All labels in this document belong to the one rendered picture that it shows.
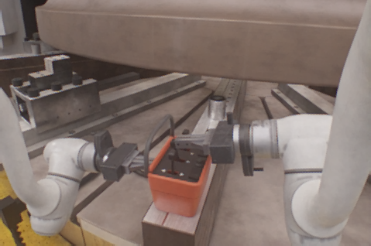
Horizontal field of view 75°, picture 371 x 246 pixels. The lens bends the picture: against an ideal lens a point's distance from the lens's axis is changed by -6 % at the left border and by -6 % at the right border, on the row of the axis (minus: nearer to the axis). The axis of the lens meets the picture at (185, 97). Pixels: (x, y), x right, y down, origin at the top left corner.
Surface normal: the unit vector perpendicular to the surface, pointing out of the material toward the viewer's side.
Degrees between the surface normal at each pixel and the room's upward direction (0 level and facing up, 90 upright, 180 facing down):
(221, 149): 90
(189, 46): 90
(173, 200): 97
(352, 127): 106
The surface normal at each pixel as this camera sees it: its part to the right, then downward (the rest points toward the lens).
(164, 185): -0.29, 0.46
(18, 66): 0.48, 0.33
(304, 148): -0.44, -0.26
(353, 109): -0.76, 0.52
